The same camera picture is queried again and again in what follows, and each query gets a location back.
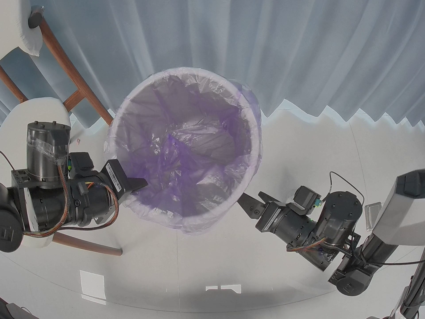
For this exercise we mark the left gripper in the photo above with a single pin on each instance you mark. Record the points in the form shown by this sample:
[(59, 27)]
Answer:
[(96, 198)]

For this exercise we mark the white trash bin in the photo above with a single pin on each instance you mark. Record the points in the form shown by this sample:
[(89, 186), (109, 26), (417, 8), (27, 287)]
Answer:
[(247, 181)]

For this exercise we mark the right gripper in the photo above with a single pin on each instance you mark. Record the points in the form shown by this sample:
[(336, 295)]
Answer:
[(289, 224)]

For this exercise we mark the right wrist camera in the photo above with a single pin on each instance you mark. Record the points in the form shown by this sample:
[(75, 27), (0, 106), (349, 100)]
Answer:
[(307, 197)]

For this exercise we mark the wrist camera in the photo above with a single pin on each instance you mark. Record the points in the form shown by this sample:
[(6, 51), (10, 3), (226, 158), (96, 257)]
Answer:
[(307, 197), (81, 163)]

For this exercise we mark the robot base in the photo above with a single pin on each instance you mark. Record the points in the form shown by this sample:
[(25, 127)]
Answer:
[(13, 312)]

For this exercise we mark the pale blue curtain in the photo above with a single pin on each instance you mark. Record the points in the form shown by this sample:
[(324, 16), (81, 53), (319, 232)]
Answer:
[(265, 28)]

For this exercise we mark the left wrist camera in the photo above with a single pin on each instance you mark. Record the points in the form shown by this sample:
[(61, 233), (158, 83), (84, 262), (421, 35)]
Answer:
[(81, 163)]

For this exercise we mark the wooden chair with white cushions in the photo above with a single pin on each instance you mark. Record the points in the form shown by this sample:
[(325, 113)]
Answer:
[(39, 111)]

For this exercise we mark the purple plastic bag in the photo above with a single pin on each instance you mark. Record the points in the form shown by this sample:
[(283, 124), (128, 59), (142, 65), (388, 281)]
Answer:
[(186, 151)]

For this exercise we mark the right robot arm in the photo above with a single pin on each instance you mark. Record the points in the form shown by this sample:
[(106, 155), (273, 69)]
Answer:
[(342, 218)]

